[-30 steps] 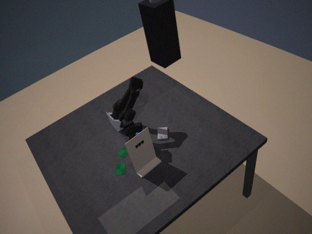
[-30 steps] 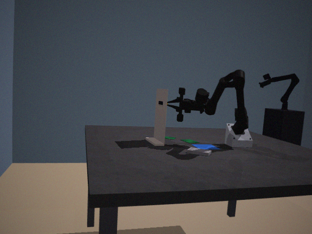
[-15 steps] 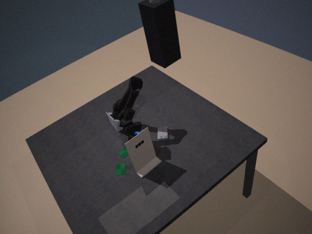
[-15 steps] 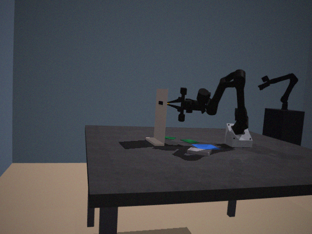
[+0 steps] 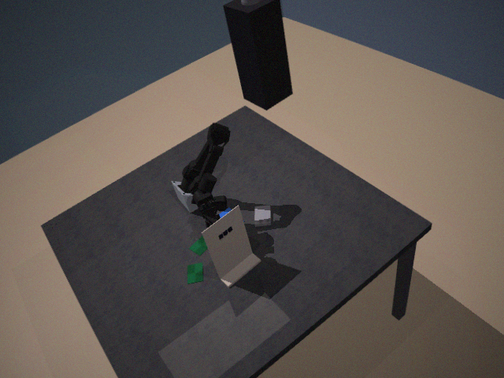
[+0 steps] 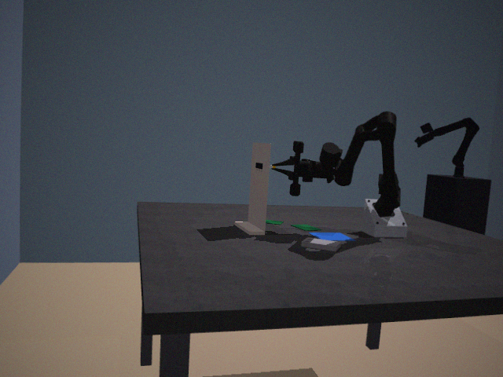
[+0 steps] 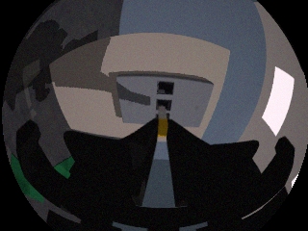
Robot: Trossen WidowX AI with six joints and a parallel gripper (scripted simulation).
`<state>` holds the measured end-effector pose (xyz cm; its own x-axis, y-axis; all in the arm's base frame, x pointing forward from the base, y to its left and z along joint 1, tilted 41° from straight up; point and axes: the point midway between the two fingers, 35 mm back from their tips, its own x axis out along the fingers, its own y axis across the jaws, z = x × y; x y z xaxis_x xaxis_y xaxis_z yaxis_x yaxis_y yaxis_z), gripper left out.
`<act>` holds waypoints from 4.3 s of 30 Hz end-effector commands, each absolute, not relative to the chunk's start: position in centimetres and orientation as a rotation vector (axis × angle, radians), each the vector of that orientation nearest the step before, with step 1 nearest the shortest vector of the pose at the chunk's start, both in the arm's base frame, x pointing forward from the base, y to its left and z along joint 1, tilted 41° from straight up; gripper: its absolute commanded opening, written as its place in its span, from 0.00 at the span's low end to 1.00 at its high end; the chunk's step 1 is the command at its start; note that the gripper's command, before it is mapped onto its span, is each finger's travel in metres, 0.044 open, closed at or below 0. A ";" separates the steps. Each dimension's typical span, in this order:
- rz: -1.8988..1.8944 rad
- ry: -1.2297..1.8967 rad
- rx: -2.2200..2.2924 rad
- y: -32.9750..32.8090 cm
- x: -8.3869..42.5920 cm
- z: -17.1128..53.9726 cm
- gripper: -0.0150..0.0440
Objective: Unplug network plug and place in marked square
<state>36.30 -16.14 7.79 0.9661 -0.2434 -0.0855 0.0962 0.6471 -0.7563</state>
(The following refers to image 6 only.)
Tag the blue flat square patch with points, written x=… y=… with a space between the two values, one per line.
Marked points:
x=333 y=236

